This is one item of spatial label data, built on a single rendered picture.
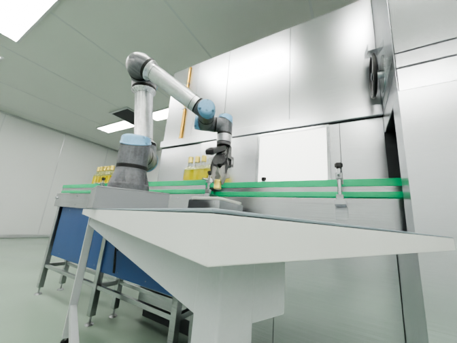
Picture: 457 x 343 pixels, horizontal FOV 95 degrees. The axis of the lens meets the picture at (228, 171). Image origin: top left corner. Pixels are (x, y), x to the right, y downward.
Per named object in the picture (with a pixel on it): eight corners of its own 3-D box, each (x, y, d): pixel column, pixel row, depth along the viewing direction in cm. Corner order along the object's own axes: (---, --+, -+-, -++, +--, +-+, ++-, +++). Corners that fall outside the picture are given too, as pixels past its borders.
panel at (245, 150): (331, 184, 112) (329, 126, 120) (330, 183, 110) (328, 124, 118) (198, 186, 158) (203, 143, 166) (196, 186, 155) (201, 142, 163)
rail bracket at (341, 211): (348, 220, 88) (345, 169, 93) (347, 218, 74) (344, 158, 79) (336, 220, 91) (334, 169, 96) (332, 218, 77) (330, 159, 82)
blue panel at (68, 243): (205, 292, 122) (213, 218, 132) (185, 301, 107) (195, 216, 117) (72, 252, 202) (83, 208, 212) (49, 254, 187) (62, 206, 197)
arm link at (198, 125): (195, 107, 100) (217, 111, 101) (195, 118, 110) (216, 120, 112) (193, 123, 98) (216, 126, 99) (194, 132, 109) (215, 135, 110)
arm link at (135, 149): (110, 161, 79) (116, 127, 81) (123, 168, 92) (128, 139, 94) (143, 164, 80) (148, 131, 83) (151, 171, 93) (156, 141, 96)
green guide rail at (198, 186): (205, 193, 118) (207, 180, 120) (205, 193, 117) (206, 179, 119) (62, 192, 206) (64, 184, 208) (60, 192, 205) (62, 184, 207)
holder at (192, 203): (246, 221, 109) (247, 206, 111) (217, 218, 86) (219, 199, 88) (219, 219, 118) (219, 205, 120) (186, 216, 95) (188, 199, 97)
